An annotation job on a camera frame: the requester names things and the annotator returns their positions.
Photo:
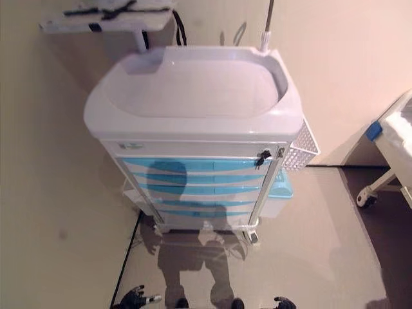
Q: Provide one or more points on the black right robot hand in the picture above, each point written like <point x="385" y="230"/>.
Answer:
<point x="288" y="304"/>

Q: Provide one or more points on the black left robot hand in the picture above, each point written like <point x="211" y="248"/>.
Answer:
<point x="133" y="299"/>

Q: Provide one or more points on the blue white narrowest cart drawer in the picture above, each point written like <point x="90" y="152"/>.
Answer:
<point x="238" y="214"/>

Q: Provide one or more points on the blue white widest cart drawer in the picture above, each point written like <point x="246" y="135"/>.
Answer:
<point x="225" y="164"/>

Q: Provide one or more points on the black left robot foot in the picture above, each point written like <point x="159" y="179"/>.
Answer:
<point x="182" y="304"/>

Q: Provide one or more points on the black robot foot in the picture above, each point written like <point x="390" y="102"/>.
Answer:
<point x="182" y="304"/>
<point x="238" y="304"/>

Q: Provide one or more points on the black right robot foot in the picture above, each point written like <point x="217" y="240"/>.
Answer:
<point x="238" y="304"/>

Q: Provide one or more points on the cart caster wheel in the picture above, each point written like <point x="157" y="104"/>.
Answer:
<point x="253" y="238"/>

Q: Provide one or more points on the blue lidded side bin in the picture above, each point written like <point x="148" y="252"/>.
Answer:
<point x="280" y="190"/>

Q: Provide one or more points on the bed caster wheel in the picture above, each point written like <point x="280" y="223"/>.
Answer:
<point x="367" y="200"/>

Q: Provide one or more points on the black keys in lock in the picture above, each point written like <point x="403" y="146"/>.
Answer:
<point x="262" y="156"/>

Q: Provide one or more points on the green cart label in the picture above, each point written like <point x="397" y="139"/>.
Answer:
<point x="130" y="146"/>

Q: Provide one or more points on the white perforated side basket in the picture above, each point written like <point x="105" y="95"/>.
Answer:
<point x="301" y="148"/>

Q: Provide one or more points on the blue bed corner clip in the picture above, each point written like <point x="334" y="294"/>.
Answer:
<point x="374" y="130"/>

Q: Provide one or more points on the white hospital bed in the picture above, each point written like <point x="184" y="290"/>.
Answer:
<point x="396" y="128"/>

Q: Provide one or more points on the white medical cart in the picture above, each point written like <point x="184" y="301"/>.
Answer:
<point x="199" y="96"/>

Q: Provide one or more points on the metal IV pole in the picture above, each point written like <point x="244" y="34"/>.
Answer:
<point x="266" y="32"/>

